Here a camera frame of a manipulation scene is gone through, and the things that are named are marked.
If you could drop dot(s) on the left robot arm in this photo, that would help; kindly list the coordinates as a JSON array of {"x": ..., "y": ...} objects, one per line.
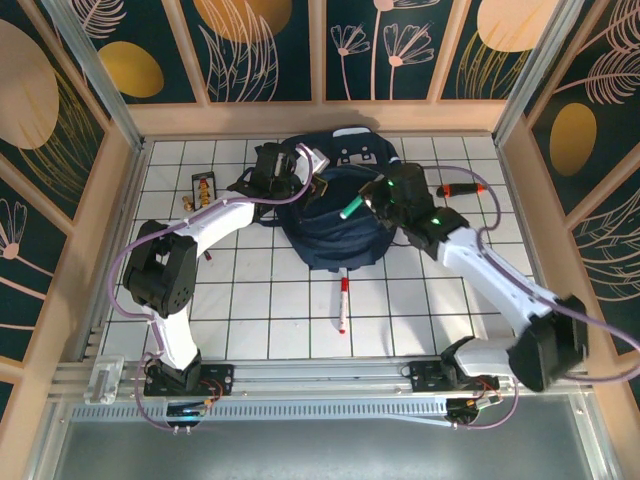
[{"x": 160, "y": 265}]

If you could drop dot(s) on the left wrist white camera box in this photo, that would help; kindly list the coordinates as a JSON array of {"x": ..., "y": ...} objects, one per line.
[{"x": 320, "y": 161}]

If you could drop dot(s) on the black framed orange figurine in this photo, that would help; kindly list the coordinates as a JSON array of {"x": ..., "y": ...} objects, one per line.
[{"x": 204, "y": 190}]

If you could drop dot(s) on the green marker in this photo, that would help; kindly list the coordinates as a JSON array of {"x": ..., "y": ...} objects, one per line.
[{"x": 352, "y": 207}]

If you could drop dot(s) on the grey metal panel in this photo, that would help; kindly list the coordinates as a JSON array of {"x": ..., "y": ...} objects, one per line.
[{"x": 320, "y": 450}]

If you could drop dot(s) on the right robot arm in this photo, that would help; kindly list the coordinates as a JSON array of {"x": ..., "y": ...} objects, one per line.
[{"x": 545, "y": 355}]

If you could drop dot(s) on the red black screwdriver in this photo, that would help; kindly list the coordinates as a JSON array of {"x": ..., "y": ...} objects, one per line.
[{"x": 460, "y": 190}]

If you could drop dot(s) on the aluminium frame post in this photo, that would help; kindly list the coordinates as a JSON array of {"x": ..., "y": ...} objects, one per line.
[
  {"x": 535, "y": 75},
  {"x": 102, "y": 85}
]

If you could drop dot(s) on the small brass chess piece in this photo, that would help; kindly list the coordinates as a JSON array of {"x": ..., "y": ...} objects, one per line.
[{"x": 188, "y": 201}]

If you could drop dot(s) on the navy blue backpack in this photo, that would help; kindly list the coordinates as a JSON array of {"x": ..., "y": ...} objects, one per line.
[{"x": 330, "y": 240}]

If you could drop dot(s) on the white plastic clamp bracket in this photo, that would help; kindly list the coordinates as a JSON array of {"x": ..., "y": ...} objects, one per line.
[{"x": 102, "y": 380}]

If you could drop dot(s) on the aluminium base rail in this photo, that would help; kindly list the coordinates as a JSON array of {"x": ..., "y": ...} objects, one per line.
[{"x": 320, "y": 382}]

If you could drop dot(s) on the red capped white marker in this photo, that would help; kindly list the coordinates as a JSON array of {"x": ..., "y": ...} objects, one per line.
[{"x": 343, "y": 305}]

